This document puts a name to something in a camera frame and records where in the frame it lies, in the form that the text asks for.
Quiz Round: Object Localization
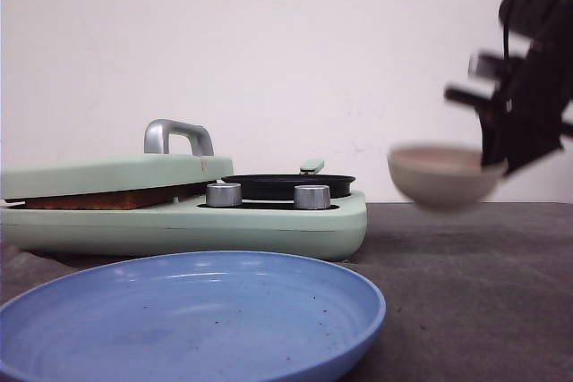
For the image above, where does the left silver knob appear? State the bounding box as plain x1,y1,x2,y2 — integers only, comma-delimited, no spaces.
206,183,243,208

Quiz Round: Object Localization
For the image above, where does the bread slice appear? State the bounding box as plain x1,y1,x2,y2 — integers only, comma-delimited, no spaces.
23,181,213,210

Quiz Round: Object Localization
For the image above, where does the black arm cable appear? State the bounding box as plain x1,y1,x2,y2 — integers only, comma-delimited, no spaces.
500,0,536,115

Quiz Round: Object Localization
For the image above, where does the right silver knob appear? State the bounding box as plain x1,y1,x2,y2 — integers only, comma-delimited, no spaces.
294,184,330,210

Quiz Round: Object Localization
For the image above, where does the black frying pan mint handle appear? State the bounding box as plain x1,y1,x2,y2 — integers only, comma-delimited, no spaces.
221,158,355,200

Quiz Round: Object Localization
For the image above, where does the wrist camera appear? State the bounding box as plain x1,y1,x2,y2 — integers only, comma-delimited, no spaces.
468,52,524,81

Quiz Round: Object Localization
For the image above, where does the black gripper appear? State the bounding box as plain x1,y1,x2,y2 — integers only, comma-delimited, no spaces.
444,37,572,177

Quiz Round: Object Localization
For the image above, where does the beige ribbed bowl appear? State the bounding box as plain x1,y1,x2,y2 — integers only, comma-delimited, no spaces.
387,144,508,212

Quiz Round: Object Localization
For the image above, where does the mint green breakfast maker base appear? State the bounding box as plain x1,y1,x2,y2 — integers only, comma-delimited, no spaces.
1,183,367,261

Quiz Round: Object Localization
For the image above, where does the silver knob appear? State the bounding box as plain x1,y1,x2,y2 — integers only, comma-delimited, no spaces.
294,184,330,210
206,183,243,208

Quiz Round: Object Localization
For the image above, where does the blue plate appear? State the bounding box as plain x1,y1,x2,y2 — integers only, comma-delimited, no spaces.
1,251,386,381

